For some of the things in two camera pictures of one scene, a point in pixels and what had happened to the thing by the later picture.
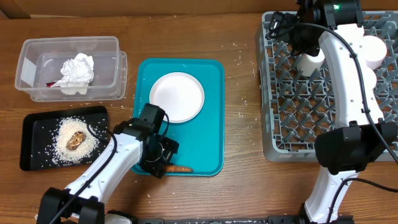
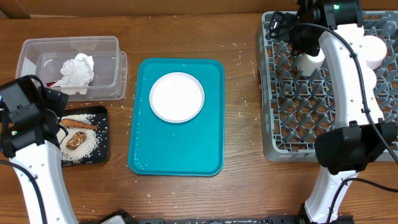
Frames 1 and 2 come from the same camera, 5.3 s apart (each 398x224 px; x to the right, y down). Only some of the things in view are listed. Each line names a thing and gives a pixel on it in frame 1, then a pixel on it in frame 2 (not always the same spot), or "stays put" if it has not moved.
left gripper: [154, 168] to [55, 101]
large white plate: [180, 96] stays put
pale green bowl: [369, 81] stays put
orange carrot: [177, 168] to [74, 123]
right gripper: [286, 20] stays put
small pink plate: [374, 51] stays put
